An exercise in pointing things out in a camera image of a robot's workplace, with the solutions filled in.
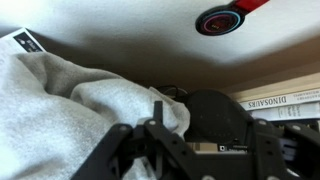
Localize white dinosaurs book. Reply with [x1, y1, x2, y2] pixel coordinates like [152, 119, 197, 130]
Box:
[240, 89, 320, 111]

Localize grey fleece jersey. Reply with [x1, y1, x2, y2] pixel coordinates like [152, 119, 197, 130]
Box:
[0, 53, 190, 180]

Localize white printed paper sheet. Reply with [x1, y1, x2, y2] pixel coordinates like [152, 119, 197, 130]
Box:
[0, 28, 45, 57]

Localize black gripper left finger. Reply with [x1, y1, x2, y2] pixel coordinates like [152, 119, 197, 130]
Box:
[71, 101, 200, 180]

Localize red black headphones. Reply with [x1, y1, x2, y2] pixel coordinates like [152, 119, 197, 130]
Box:
[195, 0, 269, 36]

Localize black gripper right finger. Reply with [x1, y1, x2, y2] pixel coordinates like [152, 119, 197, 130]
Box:
[249, 119, 320, 180]

